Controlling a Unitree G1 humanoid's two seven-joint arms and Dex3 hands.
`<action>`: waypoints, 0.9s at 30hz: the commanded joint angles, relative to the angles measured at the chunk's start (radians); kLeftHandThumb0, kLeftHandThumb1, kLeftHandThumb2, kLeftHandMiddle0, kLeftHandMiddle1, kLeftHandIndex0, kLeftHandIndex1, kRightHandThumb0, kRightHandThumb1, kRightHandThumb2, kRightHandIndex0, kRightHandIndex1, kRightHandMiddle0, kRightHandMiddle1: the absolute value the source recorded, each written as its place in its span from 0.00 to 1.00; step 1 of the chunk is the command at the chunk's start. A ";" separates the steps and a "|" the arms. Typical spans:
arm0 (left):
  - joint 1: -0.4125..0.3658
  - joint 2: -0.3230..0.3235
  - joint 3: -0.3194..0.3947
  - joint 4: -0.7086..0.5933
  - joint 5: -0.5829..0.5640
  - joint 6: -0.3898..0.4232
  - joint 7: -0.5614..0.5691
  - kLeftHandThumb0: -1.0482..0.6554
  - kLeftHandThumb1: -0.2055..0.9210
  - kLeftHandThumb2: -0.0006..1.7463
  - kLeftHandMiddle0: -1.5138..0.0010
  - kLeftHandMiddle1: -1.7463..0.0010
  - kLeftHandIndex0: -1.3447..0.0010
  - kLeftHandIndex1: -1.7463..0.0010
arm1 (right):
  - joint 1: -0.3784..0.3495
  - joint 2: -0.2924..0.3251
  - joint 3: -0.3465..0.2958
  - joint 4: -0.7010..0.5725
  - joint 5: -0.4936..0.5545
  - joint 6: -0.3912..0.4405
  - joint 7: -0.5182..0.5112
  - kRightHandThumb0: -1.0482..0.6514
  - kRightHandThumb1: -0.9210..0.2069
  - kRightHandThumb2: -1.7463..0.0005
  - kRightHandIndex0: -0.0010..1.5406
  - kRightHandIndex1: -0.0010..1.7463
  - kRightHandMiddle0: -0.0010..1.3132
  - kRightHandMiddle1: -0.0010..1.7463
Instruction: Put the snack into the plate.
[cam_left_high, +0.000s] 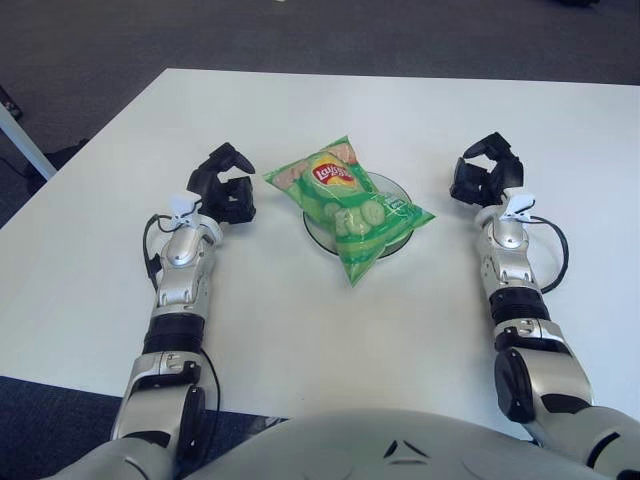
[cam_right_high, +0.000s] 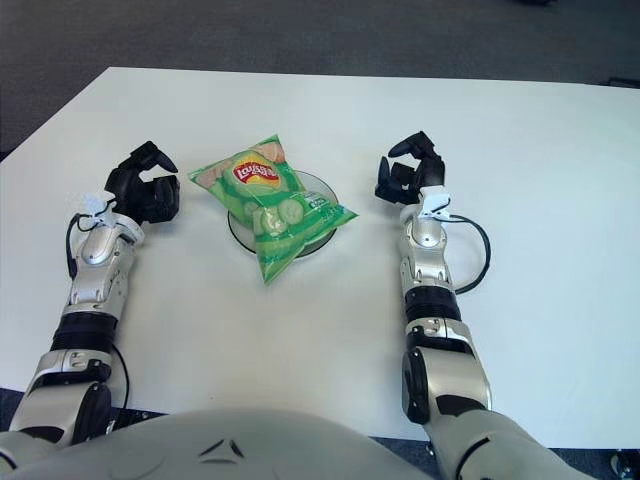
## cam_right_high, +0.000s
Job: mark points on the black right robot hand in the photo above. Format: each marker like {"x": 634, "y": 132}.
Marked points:
{"x": 430, "y": 170}

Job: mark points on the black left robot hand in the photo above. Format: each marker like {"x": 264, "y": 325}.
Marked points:
{"x": 130, "y": 195}

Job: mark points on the green chips snack bag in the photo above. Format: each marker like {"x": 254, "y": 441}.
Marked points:
{"x": 270, "y": 215}

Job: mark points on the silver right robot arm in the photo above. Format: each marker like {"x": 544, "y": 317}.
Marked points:
{"x": 425, "y": 250}

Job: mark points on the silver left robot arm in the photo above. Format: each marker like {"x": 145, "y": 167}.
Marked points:
{"x": 100, "y": 250}

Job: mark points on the white plate black rim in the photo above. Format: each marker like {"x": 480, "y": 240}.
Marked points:
{"x": 315, "y": 187}

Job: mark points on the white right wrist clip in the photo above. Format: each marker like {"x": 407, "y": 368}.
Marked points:
{"x": 432, "y": 200}

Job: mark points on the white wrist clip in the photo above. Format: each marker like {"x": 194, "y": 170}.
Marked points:
{"x": 432, "y": 200}
{"x": 97, "y": 205}

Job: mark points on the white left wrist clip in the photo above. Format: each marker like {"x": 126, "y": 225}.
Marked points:
{"x": 97, "y": 205}

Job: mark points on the grey robot torso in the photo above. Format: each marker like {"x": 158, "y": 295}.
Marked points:
{"x": 150, "y": 450}

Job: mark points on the silver table caster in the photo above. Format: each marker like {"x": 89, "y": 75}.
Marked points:
{"x": 622, "y": 462}

